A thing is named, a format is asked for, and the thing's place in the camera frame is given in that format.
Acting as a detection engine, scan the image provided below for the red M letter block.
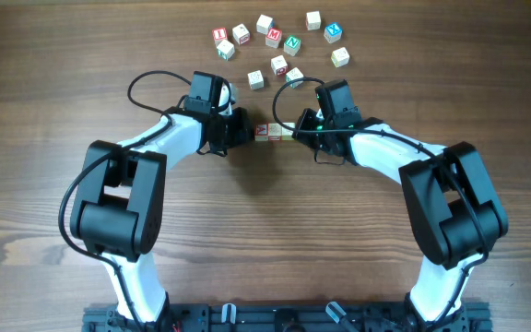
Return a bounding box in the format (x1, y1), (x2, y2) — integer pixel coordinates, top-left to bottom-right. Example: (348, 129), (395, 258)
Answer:
(265, 28), (282, 49)

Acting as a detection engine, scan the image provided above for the yellow-sided picture block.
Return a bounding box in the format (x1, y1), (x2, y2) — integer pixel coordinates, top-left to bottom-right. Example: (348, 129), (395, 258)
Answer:
(281, 123), (295, 141)

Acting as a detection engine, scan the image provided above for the red A letter block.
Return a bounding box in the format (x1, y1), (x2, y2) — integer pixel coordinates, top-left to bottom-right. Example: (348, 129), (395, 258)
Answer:
(254, 124), (269, 141)

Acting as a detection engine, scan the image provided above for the teal-sided picture block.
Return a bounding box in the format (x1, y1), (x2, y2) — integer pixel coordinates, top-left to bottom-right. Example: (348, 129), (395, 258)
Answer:
(217, 40), (235, 61)

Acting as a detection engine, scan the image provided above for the yellow-sided block right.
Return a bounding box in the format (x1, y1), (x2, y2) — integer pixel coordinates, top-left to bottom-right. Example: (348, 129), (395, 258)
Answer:
(331, 47), (350, 67)

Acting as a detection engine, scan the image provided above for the red O sided block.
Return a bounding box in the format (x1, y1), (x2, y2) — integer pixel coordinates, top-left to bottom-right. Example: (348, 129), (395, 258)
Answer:
(270, 55), (288, 76)

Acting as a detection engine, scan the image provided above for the red-sided picture block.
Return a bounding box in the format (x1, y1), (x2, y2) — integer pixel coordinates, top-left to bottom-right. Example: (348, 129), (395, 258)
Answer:
(232, 23), (251, 45)

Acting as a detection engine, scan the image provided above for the plain wooden block top right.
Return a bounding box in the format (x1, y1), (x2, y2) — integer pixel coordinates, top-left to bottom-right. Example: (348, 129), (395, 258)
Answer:
(306, 11), (322, 30)

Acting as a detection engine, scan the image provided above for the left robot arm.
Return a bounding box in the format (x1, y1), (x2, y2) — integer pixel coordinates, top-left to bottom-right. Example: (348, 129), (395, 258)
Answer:
(58, 71), (254, 331)

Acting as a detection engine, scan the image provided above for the blue X letter block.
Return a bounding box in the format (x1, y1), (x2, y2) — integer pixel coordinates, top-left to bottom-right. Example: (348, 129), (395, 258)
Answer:
(324, 22), (343, 43)

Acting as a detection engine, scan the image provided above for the red I letter block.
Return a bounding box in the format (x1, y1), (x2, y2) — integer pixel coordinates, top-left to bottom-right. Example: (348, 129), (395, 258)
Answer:
(212, 28), (229, 47)

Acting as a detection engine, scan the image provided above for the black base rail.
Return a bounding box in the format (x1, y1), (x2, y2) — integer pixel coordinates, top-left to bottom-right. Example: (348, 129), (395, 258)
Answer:
(81, 302), (493, 332)

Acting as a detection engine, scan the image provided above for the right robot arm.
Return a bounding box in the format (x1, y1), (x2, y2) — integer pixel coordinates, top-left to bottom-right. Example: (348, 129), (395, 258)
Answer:
(293, 80), (509, 331)

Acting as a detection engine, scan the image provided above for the green-sided picture block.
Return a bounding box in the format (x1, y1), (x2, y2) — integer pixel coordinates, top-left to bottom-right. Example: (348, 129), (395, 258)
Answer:
(286, 67), (303, 89)

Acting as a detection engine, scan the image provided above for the plain top block blue side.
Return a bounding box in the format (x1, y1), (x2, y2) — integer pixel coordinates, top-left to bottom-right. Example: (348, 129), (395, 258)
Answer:
(256, 15), (274, 35)

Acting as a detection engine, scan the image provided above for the green N letter block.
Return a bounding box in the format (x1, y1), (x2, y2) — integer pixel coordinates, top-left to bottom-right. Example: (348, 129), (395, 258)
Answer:
(284, 35), (301, 56)

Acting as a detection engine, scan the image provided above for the plain wooden picture block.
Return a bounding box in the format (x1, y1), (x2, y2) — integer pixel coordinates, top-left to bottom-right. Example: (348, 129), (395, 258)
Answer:
(247, 70), (265, 89)

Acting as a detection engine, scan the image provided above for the dark red sided block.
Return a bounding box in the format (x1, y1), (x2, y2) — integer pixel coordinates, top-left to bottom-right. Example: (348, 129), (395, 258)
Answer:
(267, 123), (282, 141)

